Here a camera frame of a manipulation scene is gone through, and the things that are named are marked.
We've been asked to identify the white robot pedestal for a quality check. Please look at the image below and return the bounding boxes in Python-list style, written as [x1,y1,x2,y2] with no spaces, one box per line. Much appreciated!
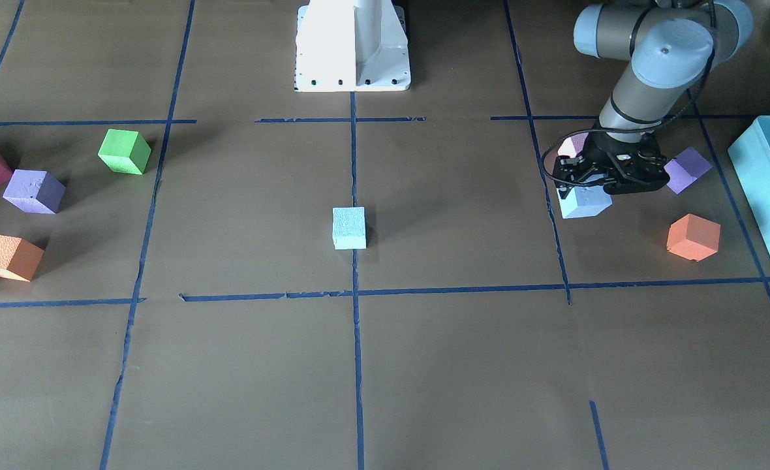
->
[294,1,412,93]

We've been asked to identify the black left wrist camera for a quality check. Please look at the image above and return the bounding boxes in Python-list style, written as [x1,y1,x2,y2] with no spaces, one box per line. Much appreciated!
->
[604,133,670,195]

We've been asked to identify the green block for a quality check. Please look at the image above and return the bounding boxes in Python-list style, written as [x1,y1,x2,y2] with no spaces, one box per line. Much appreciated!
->
[97,129,151,175]

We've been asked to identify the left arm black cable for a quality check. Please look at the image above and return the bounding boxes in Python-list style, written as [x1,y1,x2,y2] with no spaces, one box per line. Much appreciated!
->
[540,0,718,177]

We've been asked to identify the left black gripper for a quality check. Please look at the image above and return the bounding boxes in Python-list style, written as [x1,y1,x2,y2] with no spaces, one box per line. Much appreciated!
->
[551,131,621,200]

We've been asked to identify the purple block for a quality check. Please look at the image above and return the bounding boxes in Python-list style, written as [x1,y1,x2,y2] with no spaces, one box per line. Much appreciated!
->
[664,146,713,194]
[3,169,66,214]

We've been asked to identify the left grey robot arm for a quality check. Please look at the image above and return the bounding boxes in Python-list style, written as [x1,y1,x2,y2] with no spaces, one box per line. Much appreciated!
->
[549,1,754,199]

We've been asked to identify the orange block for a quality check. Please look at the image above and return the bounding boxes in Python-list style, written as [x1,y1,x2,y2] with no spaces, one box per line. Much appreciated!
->
[0,235,44,282]
[666,214,722,261]

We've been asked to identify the pink block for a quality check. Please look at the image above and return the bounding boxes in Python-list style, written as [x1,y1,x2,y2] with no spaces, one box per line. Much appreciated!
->
[556,132,588,158]

